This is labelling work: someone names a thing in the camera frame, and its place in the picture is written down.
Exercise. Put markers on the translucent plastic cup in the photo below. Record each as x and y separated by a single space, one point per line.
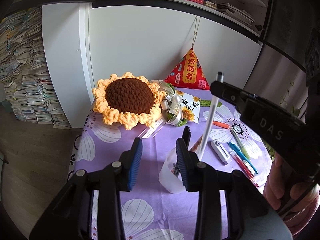
167 179

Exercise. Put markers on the white correction tape dispenser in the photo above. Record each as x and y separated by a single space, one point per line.
220 152

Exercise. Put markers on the red gel pen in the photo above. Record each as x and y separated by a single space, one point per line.
243 167

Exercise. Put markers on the right hand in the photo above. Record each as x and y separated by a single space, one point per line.
274 188

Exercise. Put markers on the sunflower greeting card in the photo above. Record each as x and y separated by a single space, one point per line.
190 106

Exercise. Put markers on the red triangular pillow charm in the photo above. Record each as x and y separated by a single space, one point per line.
188 73

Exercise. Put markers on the glass cabinet door right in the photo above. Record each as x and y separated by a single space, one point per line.
293 30

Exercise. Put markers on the black marker pen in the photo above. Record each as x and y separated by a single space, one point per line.
186 137

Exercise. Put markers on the white bookshelf cabinet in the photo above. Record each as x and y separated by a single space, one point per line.
88 40

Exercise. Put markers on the tall stack of books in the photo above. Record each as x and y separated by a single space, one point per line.
24 71

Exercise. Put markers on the blue pen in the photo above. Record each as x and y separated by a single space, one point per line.
243 157

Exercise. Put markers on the green gel pen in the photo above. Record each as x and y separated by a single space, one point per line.
240 144

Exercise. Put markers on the striped pencil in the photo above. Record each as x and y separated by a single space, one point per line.
196 145

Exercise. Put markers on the green potted plant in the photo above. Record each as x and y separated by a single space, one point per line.
295 98

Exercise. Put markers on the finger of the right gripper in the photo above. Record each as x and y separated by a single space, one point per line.
231 94

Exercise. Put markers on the clear grey gel pen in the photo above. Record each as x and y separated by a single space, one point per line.
210 119

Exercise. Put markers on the orange utility knife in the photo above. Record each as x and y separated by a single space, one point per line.
221 124

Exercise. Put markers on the crochet sunflower with green stem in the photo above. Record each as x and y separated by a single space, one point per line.
130 100

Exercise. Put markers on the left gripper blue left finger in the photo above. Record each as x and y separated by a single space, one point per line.
135 155

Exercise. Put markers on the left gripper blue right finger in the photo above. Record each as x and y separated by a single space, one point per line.
183 159

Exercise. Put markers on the purple floral tablecloth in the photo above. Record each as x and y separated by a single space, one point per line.
149 210

